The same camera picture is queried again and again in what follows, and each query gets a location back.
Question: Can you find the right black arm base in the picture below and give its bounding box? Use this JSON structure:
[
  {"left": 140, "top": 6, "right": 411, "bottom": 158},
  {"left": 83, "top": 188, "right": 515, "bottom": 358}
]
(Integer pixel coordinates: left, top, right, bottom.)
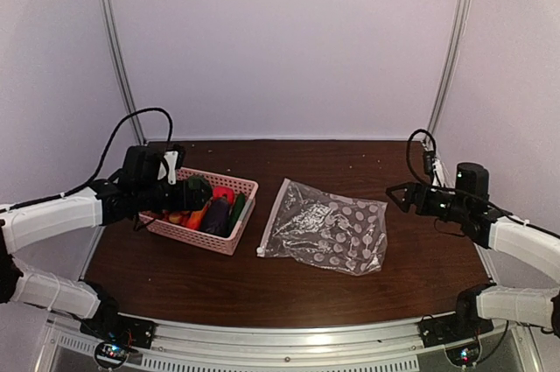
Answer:
[{"left": 417, "top": 284, "right": 494, "bottom": 347}]

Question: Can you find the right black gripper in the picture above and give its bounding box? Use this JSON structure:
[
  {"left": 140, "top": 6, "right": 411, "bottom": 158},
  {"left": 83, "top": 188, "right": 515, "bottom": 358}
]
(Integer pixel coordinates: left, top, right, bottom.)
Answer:
[{"left": 386, "top": 182, "right": 470, "bottom": 223}]

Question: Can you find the left circuit board with leds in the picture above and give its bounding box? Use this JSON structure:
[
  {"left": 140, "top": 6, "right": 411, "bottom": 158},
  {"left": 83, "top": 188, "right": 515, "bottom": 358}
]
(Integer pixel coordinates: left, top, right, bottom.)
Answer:
[{"left": 94, "top": 342, "right": 130, "bottom": 368}]

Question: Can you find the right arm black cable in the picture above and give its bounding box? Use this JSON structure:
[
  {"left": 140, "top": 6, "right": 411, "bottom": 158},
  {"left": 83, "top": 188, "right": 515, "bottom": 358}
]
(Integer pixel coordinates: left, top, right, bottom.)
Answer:
[{"left": 406, "top": 128, "right": 438, "bottom": 185}]

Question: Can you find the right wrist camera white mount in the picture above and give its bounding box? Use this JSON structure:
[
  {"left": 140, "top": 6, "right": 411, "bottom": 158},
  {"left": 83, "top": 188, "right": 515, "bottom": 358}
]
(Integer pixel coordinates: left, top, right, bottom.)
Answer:
[{"left": 423, "top": 151, "right": 447, "bottom": 187}]

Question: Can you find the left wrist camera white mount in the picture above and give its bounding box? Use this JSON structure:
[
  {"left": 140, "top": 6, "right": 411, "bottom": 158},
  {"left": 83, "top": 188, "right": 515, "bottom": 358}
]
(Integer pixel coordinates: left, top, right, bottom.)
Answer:
[{"left": 157, "top": 144, "right": 186, "bottom": 185}]

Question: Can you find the fake lychee bunch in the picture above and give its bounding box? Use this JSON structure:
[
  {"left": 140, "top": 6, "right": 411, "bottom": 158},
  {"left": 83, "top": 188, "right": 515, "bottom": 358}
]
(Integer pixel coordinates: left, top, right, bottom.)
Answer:
[{"left": 161, "top": 211, "right": 191, "bottom": 225}]

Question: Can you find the clear zip top bag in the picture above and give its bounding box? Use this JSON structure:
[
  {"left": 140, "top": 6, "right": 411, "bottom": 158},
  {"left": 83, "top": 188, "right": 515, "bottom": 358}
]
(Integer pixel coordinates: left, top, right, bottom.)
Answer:
[{"left": 256, "top": 179, "right": 388, "bottom": 277}]

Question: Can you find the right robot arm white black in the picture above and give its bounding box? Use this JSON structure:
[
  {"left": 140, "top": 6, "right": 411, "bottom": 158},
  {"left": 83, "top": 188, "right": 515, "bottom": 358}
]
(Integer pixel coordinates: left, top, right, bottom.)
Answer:
[{"left": 386, "top": 162, "right": 559, "bottom": 339}]

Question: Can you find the circuit board with leds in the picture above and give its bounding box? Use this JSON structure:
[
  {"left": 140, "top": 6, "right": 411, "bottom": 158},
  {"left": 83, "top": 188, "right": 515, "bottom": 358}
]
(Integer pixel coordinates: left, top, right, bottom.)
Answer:
[
  {"left": 445, "top": 346, "right": 480, "bottom": 368},
  {"left": 94, "top": 342, "right": 130, "bottom": 368}
]

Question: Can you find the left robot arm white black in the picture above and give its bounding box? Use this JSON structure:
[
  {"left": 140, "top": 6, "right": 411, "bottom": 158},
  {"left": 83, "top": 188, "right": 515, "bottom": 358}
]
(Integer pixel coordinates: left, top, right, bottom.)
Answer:
[{"left": 1, "top": 145, "right": 213, "bottom": 340}]

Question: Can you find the aluminium frame post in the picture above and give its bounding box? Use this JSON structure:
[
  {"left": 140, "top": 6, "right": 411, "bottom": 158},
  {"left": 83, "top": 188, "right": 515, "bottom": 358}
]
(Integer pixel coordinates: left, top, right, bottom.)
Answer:
[
  {"left": 90, "top": 0, "right": 149, "bottom": 148},
  {"left": 427, "top": 0, "right": 472, "bottom": 135}
]

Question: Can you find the red orange fake tomato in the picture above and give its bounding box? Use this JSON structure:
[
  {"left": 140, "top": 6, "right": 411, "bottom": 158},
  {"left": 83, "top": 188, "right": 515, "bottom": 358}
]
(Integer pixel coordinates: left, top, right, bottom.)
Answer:
[{"left": 184, "top": 209, "right": 206, "bottom": 230}]

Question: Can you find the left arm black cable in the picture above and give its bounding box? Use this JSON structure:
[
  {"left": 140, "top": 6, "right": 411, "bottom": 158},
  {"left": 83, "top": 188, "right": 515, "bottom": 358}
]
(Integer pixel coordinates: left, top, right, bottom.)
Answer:
[{"left": 43, "top": 106, "right": 173, "bottom": 198}]

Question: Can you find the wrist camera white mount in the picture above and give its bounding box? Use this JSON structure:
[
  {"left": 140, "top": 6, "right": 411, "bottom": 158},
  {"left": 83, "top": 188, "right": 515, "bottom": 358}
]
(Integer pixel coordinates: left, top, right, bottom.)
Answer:
[
  {"left": 157, "top": 144, "right": 186, "bottom": 185},
  {"left": 423, "top": 151, "right": 447, "bottom": 187}
]

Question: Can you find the green fake cucumber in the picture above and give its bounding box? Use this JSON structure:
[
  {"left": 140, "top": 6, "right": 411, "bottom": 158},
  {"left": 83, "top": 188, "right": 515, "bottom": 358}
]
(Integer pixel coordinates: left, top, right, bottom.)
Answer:
[{"left": 228, "top": 193, "right": 246, "bottom": 230}]

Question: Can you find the pink plastic basket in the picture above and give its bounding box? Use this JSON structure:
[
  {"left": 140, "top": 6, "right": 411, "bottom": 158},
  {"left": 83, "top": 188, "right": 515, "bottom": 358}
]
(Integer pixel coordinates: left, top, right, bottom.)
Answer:
[{"left": 139, "top": 167, "right": 258, "bottom": 256}]

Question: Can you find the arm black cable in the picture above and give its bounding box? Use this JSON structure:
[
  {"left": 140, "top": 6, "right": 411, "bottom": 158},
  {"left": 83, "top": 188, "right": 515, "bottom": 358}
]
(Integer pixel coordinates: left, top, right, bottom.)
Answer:
[
  {"left": 406, "top": 128, "right": 438, "bottom": 185},
  {"left": 43, "top": 106, "right": 173, "bottom": 198}
]

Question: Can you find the left aluminium frame post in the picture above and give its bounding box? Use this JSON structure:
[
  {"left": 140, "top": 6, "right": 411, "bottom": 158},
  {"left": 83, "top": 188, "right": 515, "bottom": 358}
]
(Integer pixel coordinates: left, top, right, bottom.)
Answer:
[{"left": 90, "top": 0, "right": 149, "bottom": 148}]

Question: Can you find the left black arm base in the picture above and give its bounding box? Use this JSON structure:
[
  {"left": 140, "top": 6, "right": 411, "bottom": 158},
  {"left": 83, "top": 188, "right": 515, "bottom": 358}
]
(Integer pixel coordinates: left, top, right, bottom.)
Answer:
[{"left": 80, "top": 281, "right": 156, "bottom": 349}]

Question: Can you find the right aluminium frame post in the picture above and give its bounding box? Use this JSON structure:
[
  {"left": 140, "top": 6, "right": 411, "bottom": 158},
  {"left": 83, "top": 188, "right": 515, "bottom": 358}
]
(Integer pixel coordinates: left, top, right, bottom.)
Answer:
[{"left": 427, "top": 0, "right": 472, "bottom": 135}]

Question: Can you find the dark purple fake eggplant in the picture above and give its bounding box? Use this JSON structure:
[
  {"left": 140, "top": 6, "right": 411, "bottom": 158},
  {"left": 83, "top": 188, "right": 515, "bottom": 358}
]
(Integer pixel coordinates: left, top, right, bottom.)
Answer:
[{"left": 199, "top": 200, "right": 230, "bottom": 238}]

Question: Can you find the green fake pepper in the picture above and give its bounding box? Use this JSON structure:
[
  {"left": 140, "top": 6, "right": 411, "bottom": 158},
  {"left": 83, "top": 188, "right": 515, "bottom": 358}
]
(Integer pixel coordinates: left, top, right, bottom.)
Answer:
[{"left": 186, "top": 175, "right": 213, "bottom": 201}]

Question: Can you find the front aluminium rail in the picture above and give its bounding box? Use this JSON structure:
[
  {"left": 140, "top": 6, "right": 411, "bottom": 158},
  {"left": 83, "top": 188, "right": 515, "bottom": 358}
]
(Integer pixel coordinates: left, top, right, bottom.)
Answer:
[{"left": 33, "top": 312, "right": 543, "bottom": 371}]

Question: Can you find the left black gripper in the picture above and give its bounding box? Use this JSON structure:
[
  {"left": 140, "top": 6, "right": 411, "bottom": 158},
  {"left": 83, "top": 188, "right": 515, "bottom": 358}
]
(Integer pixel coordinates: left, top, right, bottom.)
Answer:
[{"left": 135, "top": 178, "right": 212, "bottom": 211}]

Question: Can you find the right circuit board with leds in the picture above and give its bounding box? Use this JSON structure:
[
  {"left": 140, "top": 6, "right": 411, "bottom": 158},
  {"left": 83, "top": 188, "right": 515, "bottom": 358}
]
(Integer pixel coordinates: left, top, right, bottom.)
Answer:
[{"left": 445, "top": 346, "right": 480, "bottom": 368}]

